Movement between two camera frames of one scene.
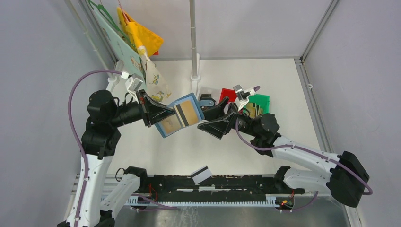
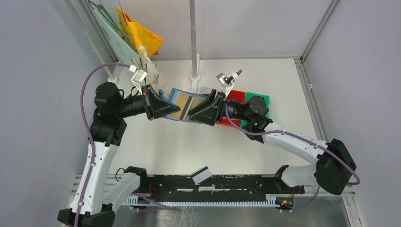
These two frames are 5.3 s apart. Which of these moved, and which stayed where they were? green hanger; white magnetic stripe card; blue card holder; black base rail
Moved: blue card holder
Stayed: black base rail; green hanger; white magnetic stripe card
